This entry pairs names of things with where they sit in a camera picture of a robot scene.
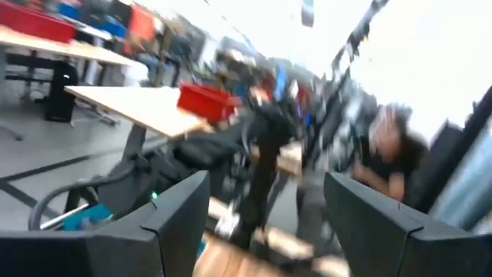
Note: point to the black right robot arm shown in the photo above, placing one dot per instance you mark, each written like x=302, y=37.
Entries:
x=265, y=161

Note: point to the wooden background table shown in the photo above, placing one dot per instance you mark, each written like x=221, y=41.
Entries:
x=69, y=48

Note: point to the blue plastic bin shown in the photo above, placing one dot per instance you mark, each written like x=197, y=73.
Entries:
x=86, y=219

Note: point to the long red plastic bin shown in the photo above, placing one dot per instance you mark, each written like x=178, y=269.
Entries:
x=34, y=23

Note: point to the black computer tower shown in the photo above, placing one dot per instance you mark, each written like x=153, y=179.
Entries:
x=60, y=92

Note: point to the grey table leg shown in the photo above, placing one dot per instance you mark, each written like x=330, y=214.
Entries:
x=133, y=141

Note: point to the white table top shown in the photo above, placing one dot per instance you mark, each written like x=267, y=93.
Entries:
x=142, y=105

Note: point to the person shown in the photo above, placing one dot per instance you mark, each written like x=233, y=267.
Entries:
x=388, y=150

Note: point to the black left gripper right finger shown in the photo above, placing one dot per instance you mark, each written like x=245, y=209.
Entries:
x=392, y=246

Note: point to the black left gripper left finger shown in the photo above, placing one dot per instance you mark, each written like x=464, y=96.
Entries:
x=115, y=250

